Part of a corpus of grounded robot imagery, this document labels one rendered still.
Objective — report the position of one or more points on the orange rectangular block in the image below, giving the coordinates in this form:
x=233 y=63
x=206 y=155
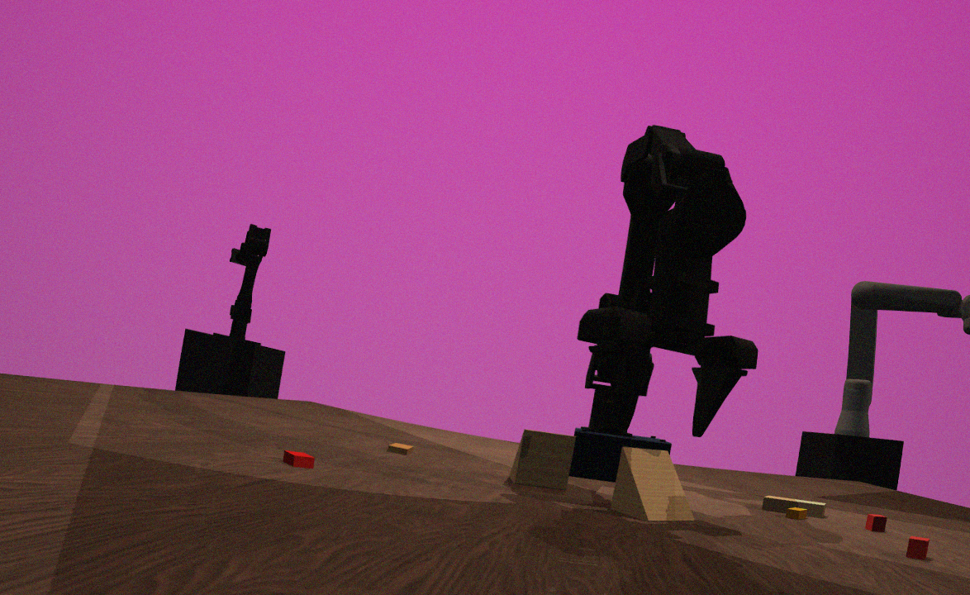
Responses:
x=400 y=449

